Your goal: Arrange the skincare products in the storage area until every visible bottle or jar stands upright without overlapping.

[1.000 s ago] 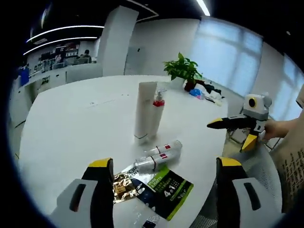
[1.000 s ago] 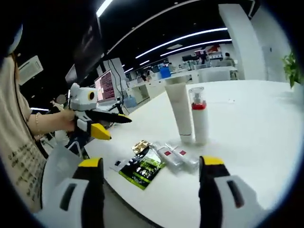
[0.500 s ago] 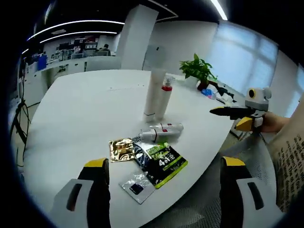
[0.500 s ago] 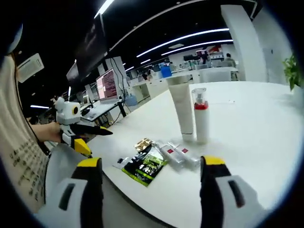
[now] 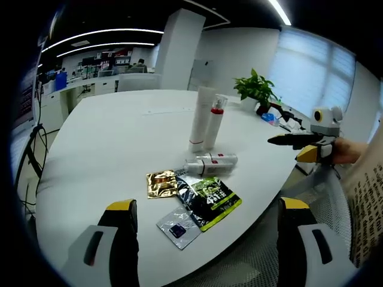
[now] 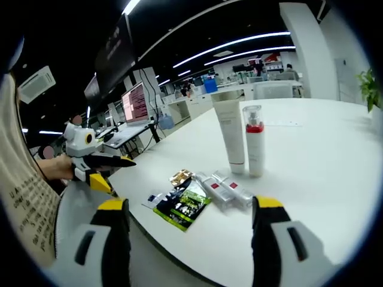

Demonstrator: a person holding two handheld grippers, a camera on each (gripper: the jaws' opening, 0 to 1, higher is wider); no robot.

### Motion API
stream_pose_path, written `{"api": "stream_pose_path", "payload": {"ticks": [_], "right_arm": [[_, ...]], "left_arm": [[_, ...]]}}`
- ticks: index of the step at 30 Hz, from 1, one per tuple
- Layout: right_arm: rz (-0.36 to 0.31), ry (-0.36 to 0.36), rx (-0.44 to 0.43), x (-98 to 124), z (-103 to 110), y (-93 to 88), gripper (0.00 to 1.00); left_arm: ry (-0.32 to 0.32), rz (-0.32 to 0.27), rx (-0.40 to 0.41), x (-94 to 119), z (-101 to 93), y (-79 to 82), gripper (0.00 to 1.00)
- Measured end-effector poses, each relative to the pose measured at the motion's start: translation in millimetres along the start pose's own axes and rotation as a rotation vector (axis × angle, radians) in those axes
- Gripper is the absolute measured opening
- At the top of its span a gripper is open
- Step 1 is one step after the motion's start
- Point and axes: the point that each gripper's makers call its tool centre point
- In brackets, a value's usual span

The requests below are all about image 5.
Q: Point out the long ceiling light strip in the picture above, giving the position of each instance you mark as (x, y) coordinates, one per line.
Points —
(279, 12)

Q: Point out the person's right hand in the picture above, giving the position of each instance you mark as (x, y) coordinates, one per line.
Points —
(348, 152)

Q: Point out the black laptop stand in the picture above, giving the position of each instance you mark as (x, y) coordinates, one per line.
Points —
(34, 149)

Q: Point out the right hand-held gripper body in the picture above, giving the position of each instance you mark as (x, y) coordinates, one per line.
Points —
(327, 124)

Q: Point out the tall white skincare tube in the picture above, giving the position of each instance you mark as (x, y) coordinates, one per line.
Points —
(202, 119)

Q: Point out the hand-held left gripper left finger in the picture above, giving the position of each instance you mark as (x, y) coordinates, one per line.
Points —
(119, 245)

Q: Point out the green potted plant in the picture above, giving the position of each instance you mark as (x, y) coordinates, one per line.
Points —
(254, 86)

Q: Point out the white partition panel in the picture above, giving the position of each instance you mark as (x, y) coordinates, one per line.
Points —
(139, 82)

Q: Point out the white mesh office chair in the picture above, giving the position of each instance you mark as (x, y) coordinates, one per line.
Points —
(263, 239)

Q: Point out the white laptop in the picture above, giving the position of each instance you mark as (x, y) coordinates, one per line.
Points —
(27, 92)

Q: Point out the small white tube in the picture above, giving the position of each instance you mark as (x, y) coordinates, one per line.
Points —
(212, 168)

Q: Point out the blue packet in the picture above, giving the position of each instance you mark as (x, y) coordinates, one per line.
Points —
(269, 118)

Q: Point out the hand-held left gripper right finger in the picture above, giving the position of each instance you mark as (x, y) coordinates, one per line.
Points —
(294, 245)

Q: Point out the silver skincare sachet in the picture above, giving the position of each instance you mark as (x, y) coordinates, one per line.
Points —
(179, 228)

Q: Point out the gold skincare sachet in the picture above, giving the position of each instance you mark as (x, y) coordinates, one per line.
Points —
(161, 183)

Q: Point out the white red-collared skincare spray bottle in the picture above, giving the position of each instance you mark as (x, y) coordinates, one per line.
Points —
(216, 128)

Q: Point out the person's cream printed top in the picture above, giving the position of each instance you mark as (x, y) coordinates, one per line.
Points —
(368, 203)

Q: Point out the white window blinds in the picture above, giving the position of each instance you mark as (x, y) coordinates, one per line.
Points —
(311, 68)

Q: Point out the background shelving with goods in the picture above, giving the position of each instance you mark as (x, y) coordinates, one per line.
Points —
(101, 61)

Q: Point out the blue bin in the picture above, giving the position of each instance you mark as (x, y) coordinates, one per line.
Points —
(61, 80)

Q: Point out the white background counter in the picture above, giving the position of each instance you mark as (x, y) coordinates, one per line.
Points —
(74, 92)

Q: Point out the small clear-capped skincare bottle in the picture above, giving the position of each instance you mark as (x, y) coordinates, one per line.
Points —
(221, 158)

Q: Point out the black green skincare sachet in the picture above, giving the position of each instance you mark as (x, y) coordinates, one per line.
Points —
(206, 200)

